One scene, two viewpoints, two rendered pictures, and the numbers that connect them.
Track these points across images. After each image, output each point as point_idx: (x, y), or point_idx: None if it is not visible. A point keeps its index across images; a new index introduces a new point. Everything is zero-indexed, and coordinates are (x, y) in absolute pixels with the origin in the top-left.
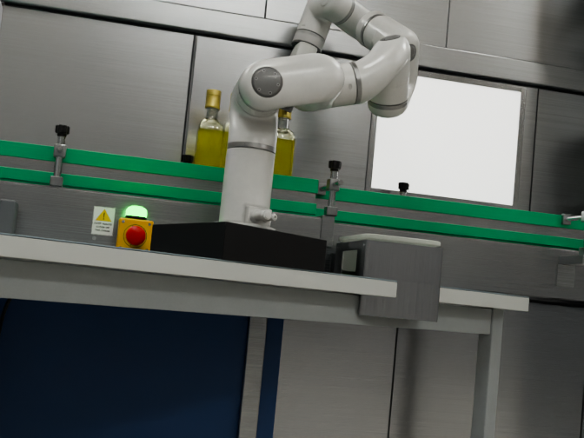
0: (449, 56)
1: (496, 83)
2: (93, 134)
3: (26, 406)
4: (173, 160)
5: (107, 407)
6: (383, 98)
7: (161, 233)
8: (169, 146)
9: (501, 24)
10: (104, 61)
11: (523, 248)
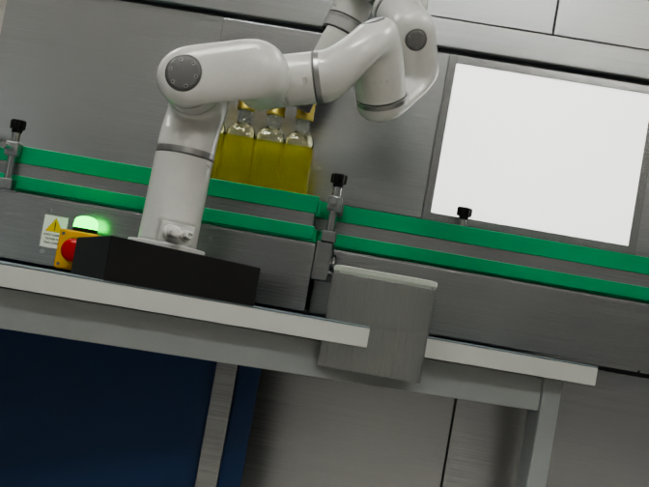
0: (553, 46)
1: (617, 82)
2: (97, 132)
3: None
4: None
5: (44, 447)
6: (366, 97)
7: (79, 247)
8: None
9: (634, 4)
10: (117, 47)
11: (607, 302)
